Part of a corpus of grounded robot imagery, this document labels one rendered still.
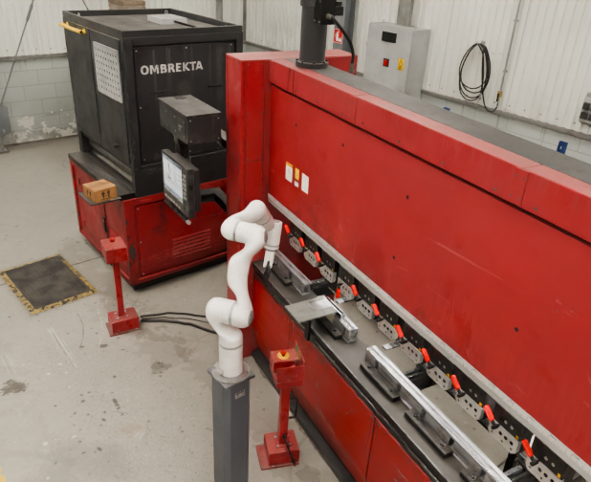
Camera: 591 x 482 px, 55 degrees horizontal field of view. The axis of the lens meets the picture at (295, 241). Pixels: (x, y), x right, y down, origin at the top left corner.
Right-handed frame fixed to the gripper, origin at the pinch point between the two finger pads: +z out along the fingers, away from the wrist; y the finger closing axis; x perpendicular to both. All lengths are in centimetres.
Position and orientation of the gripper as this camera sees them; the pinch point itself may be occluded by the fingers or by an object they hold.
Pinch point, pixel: (267, 273)
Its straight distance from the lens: 321.0
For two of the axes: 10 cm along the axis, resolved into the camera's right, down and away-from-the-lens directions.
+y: -0.6, 2.9, -9.6
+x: 9.9, 1.6, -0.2
